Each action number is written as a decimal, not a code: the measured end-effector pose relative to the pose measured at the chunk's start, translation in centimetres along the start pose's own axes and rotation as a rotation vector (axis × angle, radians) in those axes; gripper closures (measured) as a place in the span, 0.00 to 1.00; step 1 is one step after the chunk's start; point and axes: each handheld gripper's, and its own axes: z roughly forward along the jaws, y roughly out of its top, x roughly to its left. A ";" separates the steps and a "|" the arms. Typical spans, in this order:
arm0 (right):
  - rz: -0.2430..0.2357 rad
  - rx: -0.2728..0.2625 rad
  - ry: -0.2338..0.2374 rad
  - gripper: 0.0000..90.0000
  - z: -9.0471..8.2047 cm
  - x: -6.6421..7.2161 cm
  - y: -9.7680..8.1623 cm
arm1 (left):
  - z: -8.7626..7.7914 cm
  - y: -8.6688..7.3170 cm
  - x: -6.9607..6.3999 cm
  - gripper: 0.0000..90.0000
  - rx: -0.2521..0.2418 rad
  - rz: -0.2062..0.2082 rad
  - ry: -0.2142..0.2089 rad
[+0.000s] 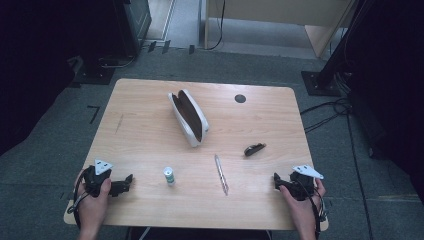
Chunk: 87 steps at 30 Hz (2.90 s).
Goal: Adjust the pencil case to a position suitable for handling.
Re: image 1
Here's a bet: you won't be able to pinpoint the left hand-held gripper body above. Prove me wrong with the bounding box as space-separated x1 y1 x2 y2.
81 158 114 198

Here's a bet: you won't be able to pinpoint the black hanging cable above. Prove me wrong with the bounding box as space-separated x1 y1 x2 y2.
203 0 227 52

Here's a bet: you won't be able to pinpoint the black metal stand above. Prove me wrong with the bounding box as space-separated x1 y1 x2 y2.
300 0 369 98

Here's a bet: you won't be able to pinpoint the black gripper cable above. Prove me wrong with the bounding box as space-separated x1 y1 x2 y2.
299 181 330 238
67 168 90 229

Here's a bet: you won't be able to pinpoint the black stand base plate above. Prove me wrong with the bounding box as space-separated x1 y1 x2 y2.
72 63 117 86

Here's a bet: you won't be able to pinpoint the long black floor cable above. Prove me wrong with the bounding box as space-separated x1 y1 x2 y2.
345 113 375 240

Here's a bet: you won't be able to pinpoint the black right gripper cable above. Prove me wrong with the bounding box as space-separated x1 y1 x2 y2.
299 181 330 238

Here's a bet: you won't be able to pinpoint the person's left hand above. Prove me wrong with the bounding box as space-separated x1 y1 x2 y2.
77 170 113 232

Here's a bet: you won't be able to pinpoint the light wooden desk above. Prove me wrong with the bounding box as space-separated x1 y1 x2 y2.
203 0 355 60

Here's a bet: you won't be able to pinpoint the person's right hand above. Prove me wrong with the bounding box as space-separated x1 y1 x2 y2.
279 178 327 232

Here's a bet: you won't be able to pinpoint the silver pen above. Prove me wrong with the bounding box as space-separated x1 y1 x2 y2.
213 153 230 197

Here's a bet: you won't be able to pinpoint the black cabinet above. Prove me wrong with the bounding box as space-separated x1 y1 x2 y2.
111 0 153 59

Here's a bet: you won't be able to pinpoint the black floor cables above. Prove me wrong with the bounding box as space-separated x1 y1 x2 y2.
299 97 354 135

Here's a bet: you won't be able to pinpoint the white pencil case brown lining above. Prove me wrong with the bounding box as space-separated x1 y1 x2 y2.
167 88 211 149

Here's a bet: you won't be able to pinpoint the green and white glue stick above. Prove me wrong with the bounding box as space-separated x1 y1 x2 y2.
162 166 176 187

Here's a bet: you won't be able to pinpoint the small dark clip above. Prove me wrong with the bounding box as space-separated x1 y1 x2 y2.
243 142 267 158

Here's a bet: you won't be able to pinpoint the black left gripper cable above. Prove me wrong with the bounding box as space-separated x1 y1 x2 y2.
67 168 90 229

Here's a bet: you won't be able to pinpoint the dark curtain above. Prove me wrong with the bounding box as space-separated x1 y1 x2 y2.
346 0 424 208
0 0 116 158

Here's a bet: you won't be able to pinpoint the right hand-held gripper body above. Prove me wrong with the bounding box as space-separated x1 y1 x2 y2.
287 164 325 202

